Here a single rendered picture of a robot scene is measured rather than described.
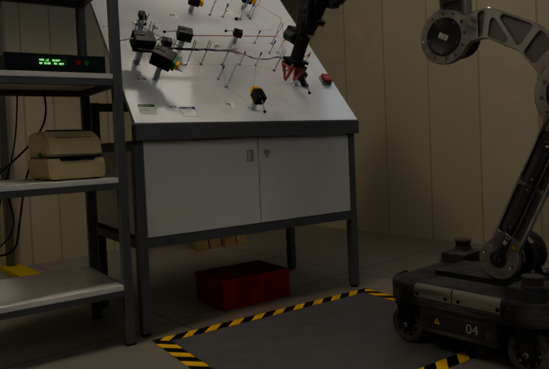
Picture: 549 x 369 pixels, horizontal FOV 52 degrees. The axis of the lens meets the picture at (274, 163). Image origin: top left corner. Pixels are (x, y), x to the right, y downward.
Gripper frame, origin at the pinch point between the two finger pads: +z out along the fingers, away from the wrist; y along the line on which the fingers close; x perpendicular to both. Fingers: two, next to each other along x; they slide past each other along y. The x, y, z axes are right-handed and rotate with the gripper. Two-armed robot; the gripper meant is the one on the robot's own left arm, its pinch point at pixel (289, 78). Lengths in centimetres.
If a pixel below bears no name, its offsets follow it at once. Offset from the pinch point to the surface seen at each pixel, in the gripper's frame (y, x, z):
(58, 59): 92, -26, 8
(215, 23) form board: -4, -69, -2
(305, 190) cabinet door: -21, 13, 52
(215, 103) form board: 23.6, -16.5, 19.8
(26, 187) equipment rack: 105, -3, 47
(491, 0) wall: -192, -34, -52
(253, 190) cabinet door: 9, 9, 52
